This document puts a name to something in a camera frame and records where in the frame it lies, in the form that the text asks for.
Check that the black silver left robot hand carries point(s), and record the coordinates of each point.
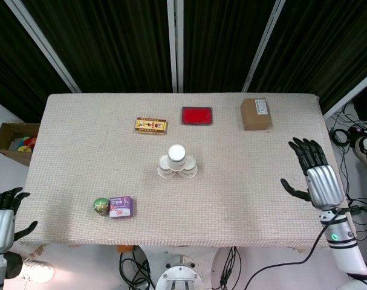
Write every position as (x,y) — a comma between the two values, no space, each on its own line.
(0,226)

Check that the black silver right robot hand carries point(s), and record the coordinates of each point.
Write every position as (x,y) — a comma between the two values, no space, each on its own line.
(323,187)

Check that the white paper cup blue stripe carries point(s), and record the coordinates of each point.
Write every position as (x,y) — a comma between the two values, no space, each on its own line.
(163,169)
(176,157)
(190,170)

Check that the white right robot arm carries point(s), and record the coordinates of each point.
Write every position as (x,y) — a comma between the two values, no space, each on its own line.
(346,244)

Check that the round white robot base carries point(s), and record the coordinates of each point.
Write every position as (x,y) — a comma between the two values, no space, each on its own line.
(178,275)

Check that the black and white sneaker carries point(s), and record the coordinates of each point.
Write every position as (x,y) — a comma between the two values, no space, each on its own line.
(364,148)

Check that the open cardboard bin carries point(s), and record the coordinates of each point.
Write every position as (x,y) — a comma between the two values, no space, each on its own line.
(3,140)

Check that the colourful toy pieces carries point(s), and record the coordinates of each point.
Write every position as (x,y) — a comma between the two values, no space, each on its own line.
(24,143)

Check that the beige woven tablecloth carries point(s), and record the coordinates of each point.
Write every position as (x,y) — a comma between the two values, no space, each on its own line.
(231,181)

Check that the brown cardboard box white label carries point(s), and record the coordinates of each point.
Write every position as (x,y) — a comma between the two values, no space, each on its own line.
(254,116)

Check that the green gold patterned ball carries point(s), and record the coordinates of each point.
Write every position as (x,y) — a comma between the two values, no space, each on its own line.
(100,206)

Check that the purple tissue pack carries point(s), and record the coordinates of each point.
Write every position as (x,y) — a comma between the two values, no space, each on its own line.
(121,208)

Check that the red ink pad black case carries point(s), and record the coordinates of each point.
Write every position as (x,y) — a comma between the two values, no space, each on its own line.
(197,115)

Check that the yellow printed flat box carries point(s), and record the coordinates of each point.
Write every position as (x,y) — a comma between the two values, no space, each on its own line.
(150,126)

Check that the dark green curtain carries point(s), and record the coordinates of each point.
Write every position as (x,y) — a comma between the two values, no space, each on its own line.
(119,42)

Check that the grey aluminium frame post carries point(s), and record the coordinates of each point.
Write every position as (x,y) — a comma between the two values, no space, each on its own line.
(349,95)
(263,45)
(174,45)
(47,48)

